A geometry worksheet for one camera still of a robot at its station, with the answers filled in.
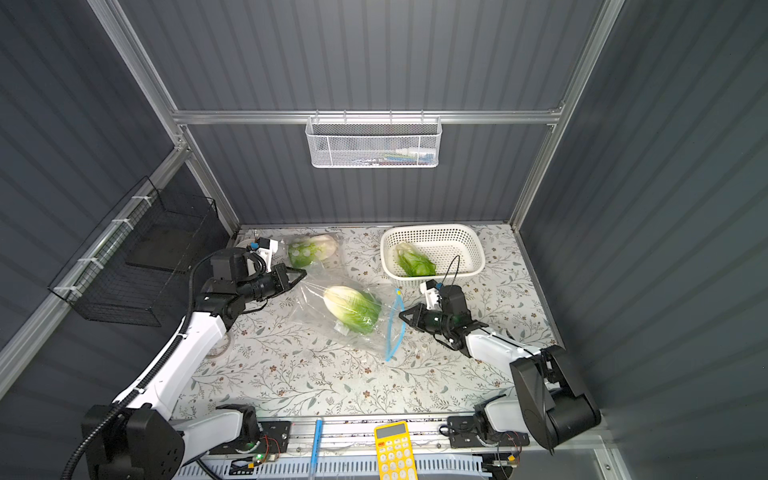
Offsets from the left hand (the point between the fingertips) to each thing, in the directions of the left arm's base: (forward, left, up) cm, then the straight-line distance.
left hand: (308, 274), depth 77 cm
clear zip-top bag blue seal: (-6, 0, -5) cm, 8 cm away
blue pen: (-35, -3, -23) cm, 42 cm away
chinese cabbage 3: (+21, +8, -15) cm, 27 cm away
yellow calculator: (-36, -22, -23) cm, 48 cm away
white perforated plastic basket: (+27, -47, -23) cm, 59 cm away
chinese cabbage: (+15, -29, -14) cm, 36 cm away
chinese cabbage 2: (-4, -13, -12) cm, 18 cm away
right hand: (-4, -26, -14) cm, 30 cm away
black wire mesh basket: (-2, +44, +4) cm, 44 cm away
